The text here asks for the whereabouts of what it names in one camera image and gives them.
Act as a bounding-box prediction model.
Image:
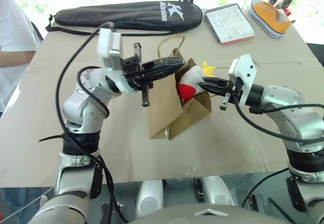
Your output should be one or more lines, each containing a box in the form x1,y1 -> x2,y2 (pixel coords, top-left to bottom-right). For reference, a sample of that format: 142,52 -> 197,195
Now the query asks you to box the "brown paper bag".
148,34 -> 217,141

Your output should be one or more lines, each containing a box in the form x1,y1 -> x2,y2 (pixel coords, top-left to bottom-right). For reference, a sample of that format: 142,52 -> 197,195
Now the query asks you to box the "black racket bag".
45,1 -> 204,36

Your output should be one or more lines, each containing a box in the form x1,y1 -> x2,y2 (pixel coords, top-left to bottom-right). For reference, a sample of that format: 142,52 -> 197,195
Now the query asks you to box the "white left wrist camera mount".
97,27 -> 135,96

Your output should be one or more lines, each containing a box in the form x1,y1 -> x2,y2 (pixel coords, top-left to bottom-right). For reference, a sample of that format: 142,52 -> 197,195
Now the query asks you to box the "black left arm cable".
56,21 -> 131,223

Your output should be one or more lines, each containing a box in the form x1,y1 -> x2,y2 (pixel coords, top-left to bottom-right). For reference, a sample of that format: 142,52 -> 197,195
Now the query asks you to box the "silver robot torso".
126,203 -> 304,224

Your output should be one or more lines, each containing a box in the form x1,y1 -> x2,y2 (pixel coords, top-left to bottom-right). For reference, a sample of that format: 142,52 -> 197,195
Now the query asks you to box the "printed booklet with red edge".
203,3 -> 257,46

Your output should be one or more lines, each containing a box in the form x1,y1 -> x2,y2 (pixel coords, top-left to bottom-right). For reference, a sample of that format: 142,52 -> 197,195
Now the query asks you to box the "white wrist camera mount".
227,54 -> 259,107
97,27 -> 135,96

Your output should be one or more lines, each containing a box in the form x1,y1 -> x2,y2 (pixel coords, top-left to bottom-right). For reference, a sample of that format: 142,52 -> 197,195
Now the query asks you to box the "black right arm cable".
232,96 -> 324,143

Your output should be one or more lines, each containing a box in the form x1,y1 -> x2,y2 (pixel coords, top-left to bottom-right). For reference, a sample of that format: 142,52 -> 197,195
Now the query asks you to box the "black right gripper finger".
201,76 -> 230,87
197,82 -> 229,96

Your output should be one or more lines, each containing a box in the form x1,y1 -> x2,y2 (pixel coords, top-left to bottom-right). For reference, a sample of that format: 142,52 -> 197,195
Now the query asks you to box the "person in white shirt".
0,0 -> 43,114

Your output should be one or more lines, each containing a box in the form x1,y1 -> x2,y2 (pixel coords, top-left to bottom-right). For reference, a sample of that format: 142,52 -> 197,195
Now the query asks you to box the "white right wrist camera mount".
227,54 -> 259,107

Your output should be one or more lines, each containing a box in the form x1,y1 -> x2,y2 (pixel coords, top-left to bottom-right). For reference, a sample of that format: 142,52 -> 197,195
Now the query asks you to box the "brown cardboard table cover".
0,8 -> 324,189

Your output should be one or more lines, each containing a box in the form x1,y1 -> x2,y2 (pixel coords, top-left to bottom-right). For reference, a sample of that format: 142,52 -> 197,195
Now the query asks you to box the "white red yellow plush toy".
177,61 -> 217,103

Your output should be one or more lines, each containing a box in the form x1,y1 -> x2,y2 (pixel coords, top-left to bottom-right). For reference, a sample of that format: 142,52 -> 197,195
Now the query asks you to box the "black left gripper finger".
139,65 -> 183,81
141,56 -> 185,71

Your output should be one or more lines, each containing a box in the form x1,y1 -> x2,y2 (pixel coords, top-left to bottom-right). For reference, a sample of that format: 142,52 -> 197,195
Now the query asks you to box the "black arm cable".
232,96 -> 324,143
56,21 -> 131,223

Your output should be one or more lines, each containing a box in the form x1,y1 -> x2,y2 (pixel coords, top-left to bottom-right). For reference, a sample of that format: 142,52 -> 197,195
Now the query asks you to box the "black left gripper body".
122,42 -> 154,107

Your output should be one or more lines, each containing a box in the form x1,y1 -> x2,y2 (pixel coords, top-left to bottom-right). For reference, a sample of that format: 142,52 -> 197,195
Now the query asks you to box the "black zip tie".
38,132 -> 74,143

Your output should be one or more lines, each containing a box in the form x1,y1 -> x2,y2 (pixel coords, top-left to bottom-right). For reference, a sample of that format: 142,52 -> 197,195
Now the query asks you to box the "white rounded robot leg shell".
133,179 -> 166,219
199,175 -> 238,207

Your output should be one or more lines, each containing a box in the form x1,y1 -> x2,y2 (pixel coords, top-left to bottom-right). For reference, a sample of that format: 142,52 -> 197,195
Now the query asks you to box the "orange canvas shoe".
250,0 -> 293,40

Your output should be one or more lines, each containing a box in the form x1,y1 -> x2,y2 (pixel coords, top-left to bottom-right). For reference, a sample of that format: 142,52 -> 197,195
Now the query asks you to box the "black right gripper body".
219,78 -> 244,111

